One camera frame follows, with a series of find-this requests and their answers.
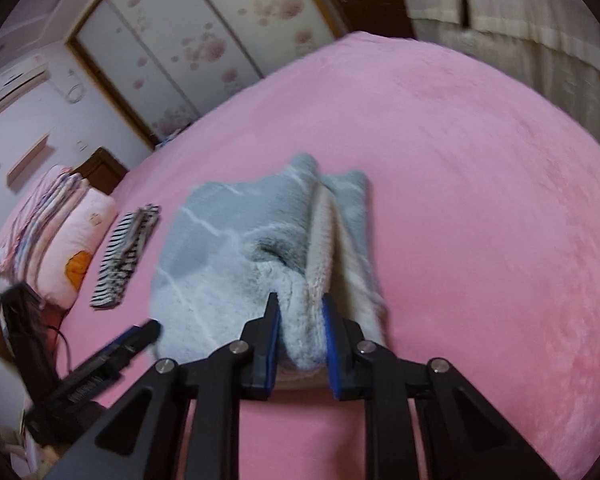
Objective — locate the grey white diamond-pattern fuzzy sweater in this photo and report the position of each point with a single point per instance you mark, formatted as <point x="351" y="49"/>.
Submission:
<point x="215" y="240"/>

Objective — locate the wooden wall shelf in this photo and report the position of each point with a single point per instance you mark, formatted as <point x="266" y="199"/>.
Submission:
<point x="27" y="160"/>

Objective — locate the cream cloth-covered furniture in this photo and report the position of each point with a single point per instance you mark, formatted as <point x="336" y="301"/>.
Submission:
<point x="530" y="25"/>

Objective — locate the white air conditioner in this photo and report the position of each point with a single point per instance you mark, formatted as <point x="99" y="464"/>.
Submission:
<point x="10" y="87"/>

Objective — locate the pink fleece blanket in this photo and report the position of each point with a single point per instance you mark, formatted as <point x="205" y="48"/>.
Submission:
<point x="480" y="210"/>

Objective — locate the floral sliding-door wardrobe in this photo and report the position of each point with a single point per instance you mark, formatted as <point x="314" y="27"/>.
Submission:
<point x="195" y="35"/>

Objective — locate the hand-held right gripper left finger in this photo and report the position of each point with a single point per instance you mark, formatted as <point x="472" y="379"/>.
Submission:
<point x="274" y="355"/>

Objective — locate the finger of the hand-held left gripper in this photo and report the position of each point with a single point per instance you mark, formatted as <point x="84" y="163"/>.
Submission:
<point x="125" y="347"/>
<point x="27" y="340"/>

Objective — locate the black white striped cloth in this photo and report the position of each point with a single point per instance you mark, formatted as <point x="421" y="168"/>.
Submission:
<point x="125" y="255"/>

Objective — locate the dark wooden headboard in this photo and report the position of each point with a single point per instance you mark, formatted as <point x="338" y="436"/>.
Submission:
<point x="102" y="170"/>

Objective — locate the pink pillow with orange print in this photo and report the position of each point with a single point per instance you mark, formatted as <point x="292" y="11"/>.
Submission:
<point x="85" y="240"/>

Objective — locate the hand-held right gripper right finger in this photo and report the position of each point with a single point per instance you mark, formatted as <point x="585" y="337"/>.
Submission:
<point x="329" y="355"/>

